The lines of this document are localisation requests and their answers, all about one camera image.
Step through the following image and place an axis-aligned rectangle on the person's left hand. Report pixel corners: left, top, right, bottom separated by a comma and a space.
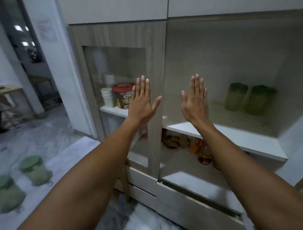
128, 76, 163, 124

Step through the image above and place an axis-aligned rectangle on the wooden table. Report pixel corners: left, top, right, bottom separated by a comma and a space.
0, 85, 24, 129

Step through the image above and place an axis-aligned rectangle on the red lid snack tub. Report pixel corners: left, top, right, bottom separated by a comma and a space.
112, 82, 135, 109

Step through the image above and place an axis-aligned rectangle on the person's right forearm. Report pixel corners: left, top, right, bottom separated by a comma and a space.
191, 119, 303, 230

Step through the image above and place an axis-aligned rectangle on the white cup stack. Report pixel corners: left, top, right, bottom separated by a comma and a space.
104, 73, 115, 88

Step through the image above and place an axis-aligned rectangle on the green lid glass jar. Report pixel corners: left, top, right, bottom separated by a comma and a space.
0, 175, 26, 214
19, 155, 53, 187

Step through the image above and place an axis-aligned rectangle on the glass cabinet door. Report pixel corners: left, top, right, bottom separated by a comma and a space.
69, 21, 166, 181

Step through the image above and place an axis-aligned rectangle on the person's right hand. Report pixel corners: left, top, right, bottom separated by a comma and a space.
181, 74, 210, 124

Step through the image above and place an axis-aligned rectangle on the white cabinet shelf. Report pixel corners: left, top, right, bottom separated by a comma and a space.
163, 116, 288, 162

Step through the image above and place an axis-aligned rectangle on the amber oil bottle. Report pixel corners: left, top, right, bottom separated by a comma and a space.
197, 140, 213, 166

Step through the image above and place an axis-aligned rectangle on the brown snack bag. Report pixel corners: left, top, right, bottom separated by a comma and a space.
162, 134, 190, 149

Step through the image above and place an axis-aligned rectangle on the grey cabinet drawer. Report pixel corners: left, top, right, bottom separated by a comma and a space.
156, 172, 247, 230

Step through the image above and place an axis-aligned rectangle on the stack of white paper cups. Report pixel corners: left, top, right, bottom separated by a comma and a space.
100, 87, 113, 108

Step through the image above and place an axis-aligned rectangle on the orange packet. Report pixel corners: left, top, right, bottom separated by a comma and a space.
190, 137, 202, 155

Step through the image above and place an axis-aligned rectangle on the grey wooden cabinet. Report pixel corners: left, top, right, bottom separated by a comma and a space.
67, 9, 303, 230

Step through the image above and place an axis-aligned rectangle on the green filled storage jar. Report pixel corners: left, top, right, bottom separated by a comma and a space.
244, 85, 277, 117
224, 82, 249, 112

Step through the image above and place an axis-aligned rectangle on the person's left forearm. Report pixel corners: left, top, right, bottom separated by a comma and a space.
18, 116, 148, 230

